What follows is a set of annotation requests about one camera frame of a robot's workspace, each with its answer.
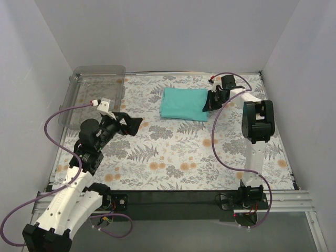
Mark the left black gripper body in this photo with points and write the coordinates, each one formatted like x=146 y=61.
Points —
x=122 y=123

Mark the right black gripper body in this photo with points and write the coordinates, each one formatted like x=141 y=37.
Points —
x=216 y=97

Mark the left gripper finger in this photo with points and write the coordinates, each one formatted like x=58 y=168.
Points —
x=132 y=125
x=119 y=116

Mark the teal t shirt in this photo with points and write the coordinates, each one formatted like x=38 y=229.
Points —
x=184 y=104

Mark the clear plastic bin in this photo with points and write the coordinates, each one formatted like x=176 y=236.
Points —
x=89 y=83

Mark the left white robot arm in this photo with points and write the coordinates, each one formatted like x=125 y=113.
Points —
x=78 y=197

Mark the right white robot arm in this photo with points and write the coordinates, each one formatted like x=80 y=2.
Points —
x=258 y=126

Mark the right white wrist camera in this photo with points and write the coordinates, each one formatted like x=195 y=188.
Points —
x=216 y=83

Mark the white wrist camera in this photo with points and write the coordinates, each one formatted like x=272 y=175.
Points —
x=216 y=83
x=103 y=107

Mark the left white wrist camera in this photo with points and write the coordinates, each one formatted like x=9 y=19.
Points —
x=103 y=107

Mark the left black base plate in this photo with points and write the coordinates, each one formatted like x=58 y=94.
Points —
x=114 y=202

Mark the aluminium frame rail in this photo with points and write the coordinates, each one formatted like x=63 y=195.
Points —
x=200 y=205

